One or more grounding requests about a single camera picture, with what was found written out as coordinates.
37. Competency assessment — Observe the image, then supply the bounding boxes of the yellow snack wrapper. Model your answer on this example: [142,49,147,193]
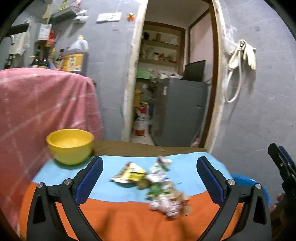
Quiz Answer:
[110,162,147,183]

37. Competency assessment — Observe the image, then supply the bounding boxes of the green leafy scrap wrapper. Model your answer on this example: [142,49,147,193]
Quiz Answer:
[145,183,170,200]

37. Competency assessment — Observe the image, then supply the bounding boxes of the brown potato piece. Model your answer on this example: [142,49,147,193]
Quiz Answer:
[137,178,152,190]

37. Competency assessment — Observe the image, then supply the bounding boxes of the small white green wrapper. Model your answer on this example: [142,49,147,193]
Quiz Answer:
[145,156,172,183]

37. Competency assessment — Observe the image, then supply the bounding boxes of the person's right hand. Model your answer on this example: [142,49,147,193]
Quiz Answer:
[270,193,295,240]

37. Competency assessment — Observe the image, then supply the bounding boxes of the blue plastic bucket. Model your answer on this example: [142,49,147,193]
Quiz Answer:
[232,174,271,207]

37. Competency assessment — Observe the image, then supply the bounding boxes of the yellow plastic bowl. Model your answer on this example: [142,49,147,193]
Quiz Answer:
[46,129,94,166]

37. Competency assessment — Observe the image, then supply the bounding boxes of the white rubber gloves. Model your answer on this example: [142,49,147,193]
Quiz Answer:
[228,39,256,70]

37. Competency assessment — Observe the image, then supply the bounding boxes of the pink checked cloth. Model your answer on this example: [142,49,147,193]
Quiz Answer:
[1,68,103,230]

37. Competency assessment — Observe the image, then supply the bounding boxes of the grey washing machine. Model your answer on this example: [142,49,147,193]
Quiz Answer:
[151,78,209,147]

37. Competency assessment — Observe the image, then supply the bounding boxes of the black monitor screen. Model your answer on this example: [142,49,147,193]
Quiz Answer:
[182,60,206,82]

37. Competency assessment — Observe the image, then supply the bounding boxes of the red white rice sack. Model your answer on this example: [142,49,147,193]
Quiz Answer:
[133,102,149,137]

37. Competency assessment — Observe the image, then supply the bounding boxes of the large cooking oil jug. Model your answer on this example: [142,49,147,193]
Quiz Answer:
[61,35,89,76]

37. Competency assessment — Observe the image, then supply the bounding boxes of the wooden storage shelf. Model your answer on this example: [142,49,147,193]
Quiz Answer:
[138,21,186,74]

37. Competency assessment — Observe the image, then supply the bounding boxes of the green box on shelf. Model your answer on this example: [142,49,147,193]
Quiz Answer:
[137,70,151,79]

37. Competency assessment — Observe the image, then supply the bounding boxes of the hanging beige towel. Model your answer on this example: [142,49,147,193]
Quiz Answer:
[9,17,31,56]

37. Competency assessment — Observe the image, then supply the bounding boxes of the white hose loop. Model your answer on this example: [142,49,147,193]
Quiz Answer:
[224,49,243,104]

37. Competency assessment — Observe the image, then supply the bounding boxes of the wire wall shelf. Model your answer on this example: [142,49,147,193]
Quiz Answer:
[49,6,81,23]

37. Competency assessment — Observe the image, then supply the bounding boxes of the orange wall hook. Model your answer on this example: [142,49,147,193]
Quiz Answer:
[126,13,135,22]

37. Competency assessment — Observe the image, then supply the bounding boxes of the white wall switch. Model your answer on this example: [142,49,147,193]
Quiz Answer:
[96,12,122,23]

